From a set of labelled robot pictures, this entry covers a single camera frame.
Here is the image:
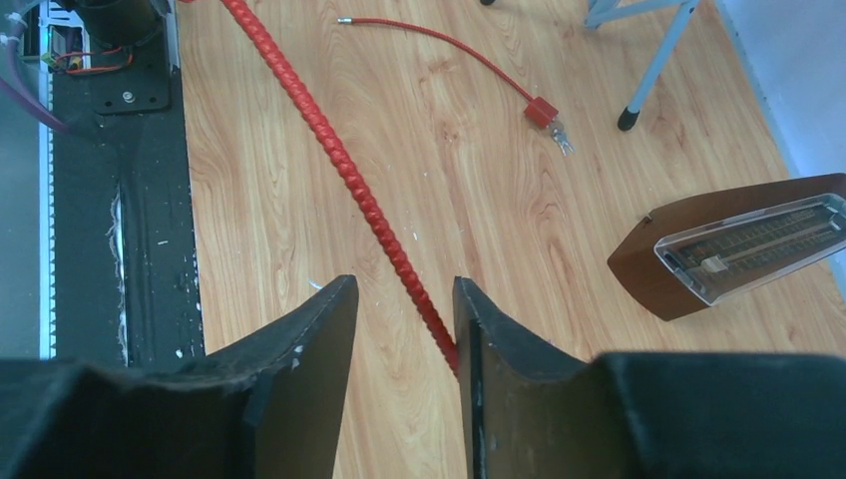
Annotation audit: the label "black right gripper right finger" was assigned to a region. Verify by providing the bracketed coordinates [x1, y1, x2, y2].
[453, 277, 845, 478]

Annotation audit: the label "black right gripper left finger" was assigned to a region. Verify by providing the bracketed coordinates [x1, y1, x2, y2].
[1, 274, 359, 478]

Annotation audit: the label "red cable lock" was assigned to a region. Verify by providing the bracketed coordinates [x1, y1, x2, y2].
[336, 17, 560, 131]
[178, 0, 461, 377]

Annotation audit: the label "silver keys of far lock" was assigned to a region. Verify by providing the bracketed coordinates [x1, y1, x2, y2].
[549, 123, 575, 156]

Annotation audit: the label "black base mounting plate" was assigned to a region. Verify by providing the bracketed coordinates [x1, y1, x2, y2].
[39, 0, 207, 368]

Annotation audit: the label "brown wooden metronome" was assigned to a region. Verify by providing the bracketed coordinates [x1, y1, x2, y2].
[608, 173, 845, 321]

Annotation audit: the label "grey camera tripod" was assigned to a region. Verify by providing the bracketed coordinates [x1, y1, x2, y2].
[463, 1, 702, 138]

